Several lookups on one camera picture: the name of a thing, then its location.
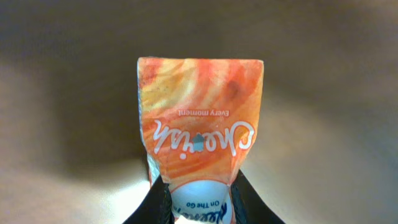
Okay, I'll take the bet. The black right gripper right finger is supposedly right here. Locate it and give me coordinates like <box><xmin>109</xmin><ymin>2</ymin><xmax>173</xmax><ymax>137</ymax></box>
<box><xmin>231</xmin><ymin>170</ymin><xmax>285</xmax><ymax>224</ymax></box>

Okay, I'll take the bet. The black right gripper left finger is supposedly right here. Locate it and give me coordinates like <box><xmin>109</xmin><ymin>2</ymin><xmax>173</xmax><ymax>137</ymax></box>
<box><xmin>123</xmin><ymin>177</ymin><xmax>174</xmax><ymax>224</ymax></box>

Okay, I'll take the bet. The small orange box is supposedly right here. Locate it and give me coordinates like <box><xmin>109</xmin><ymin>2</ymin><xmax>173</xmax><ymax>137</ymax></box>
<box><xmin>137</xmin><ymin>57</ymin><xmax>264</xmax><ymax>223</ymax></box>

